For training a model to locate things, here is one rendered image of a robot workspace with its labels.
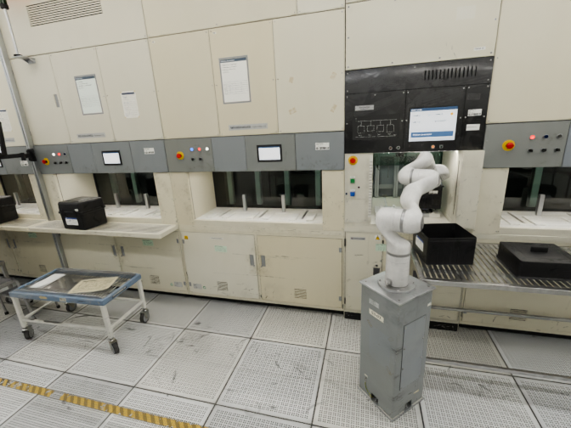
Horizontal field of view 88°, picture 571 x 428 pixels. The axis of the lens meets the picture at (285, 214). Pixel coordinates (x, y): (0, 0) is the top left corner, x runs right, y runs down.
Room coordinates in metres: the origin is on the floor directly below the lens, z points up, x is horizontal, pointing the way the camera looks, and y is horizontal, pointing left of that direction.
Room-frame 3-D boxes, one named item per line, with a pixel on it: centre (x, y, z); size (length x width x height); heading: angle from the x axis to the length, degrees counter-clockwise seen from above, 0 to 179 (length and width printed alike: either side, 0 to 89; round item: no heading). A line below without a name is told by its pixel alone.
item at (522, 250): (1.52, -1.42, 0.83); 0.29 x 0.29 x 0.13; 75
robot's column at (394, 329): (1.43, -0.58, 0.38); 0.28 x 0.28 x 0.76; 29
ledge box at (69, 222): (2.71, 1.91, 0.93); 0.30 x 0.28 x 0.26; 71
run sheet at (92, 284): (2.16, 1.58, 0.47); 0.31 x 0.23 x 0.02; 96
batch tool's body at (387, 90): (2.47, -0.99, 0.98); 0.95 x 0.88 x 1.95; 164
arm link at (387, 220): (1.45, -0.56, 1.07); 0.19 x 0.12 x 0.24; 53
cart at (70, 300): (2.24, 1.75, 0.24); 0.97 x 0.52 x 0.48; 77
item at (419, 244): (1.75, -0.99, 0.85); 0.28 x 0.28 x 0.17; 84
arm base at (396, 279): (1.43, -0.58, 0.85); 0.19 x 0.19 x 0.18
